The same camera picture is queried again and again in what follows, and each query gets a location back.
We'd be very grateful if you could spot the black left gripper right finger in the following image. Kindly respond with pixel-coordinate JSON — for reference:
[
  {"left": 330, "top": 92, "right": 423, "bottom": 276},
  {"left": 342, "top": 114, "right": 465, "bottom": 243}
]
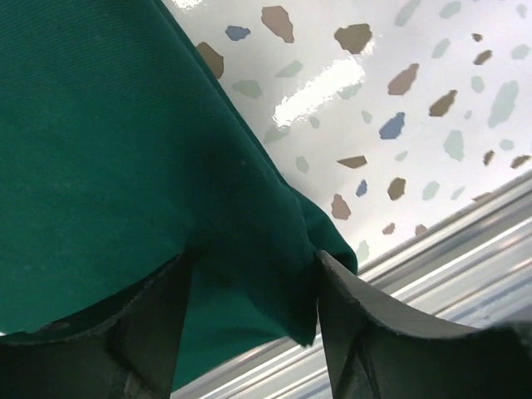
[{"left": 317, "top": 251, "right": 531, "bottom": 399}]

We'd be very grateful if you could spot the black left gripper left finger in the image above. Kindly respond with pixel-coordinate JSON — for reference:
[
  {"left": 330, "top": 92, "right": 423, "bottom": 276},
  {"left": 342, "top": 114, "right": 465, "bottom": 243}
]
[{"left": 1, "top": 255, "right": 192, "bottom": 398}]

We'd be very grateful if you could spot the dark green surgical cloth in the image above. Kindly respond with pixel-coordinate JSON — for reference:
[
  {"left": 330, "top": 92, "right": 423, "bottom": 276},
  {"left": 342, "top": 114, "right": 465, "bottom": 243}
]
[{"left": 1, "top": 1, "right": 357, "bottom": 387}]

